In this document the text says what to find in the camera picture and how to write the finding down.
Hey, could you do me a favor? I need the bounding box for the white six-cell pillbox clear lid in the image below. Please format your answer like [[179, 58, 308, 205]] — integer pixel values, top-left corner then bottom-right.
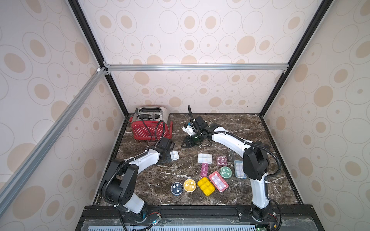
[[170, 151, 179, 161]]

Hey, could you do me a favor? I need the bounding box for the magenta pillbox clear lid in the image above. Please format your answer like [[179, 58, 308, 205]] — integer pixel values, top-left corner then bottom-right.
[[216, 156, 228, 167]]

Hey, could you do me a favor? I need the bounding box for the small clear grey pillbox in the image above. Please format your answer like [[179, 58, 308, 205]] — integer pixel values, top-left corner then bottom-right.
[[227, 149, 237, 163]]

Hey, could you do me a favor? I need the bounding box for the green round pillbox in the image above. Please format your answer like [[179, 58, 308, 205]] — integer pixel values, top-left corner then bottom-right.
[[219, 166, 233, 179]]

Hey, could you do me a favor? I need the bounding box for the light blue rectangular pillbox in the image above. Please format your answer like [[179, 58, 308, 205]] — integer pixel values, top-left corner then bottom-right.
[[234, 160, 247, 179]]

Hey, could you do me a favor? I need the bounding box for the dark blue round pillbox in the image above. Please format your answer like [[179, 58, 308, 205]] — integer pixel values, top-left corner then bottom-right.
[[171, 182, 183, 196]]

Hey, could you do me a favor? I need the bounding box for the yellow round pillbox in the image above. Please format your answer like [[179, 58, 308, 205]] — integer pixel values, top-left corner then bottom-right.
[[183, 179, 197, 193]]

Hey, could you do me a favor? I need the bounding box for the yellow lidded rectangular pillbox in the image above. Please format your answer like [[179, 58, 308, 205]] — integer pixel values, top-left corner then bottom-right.
[[197, 177, 215, 197]]

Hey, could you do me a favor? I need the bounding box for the red rectangular pillbox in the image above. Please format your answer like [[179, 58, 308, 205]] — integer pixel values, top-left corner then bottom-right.
[[209, 171, 229, 192]]

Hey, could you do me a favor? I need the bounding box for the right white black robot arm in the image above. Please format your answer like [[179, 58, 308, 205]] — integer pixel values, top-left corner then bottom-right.
[[182, 106, 282, 221]]

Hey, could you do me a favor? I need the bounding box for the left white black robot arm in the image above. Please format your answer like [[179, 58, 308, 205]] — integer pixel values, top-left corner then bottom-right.
[[99, 120, 174, 217]]

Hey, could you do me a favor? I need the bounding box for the red and silver toaster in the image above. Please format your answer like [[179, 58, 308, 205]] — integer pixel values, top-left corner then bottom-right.
[[130, 106, 173, 141]]

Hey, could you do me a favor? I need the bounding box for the black toaster power cord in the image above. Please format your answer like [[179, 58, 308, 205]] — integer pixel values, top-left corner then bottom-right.
[[139, 114, 153, 142]]

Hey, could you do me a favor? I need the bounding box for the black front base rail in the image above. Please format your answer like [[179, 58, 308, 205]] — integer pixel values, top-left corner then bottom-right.
[[76, 205, 324, 231]]

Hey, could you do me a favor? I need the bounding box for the rear aluminium frame rail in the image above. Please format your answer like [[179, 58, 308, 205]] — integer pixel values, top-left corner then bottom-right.
[[106, 63, 289, 72]]

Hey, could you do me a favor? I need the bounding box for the aluminium frame rail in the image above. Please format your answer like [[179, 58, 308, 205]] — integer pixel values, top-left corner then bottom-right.
[[1, 66, 107, 216], [106, 63, 289, 72]]

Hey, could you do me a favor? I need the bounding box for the left aluminium frame rail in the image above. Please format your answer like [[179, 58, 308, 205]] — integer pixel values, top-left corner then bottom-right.
[[1, 66, 107, 216]]

